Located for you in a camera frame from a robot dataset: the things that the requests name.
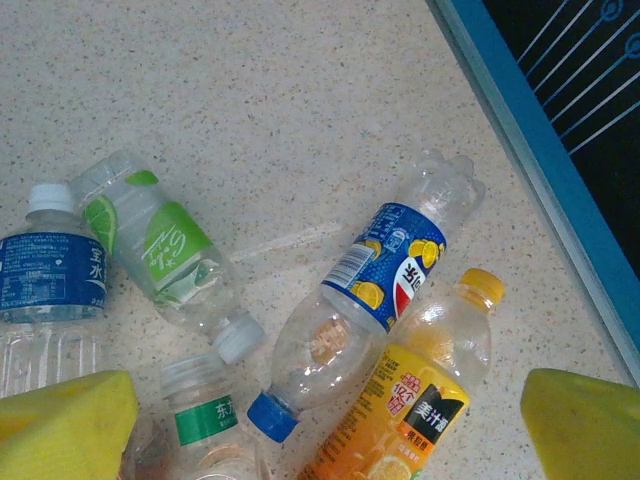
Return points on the clear bottle green band label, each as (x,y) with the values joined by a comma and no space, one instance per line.
(205,415)

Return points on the orange juice bottle yellow cap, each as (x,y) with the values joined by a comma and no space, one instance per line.
(400,415)

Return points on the Pepsi bottle blue cap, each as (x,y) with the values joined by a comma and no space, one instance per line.
(385,265)

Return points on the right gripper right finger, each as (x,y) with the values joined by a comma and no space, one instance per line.
(585,430)

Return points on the water bottle dark blue label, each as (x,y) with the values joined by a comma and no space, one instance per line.
(45,270)

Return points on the clear bottle green lime label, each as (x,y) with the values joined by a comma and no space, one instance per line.
(160,250)

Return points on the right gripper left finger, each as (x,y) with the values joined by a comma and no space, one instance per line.
(60,430)

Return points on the blue aluminium table edge rail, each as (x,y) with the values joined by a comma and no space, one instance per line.
(525,125)

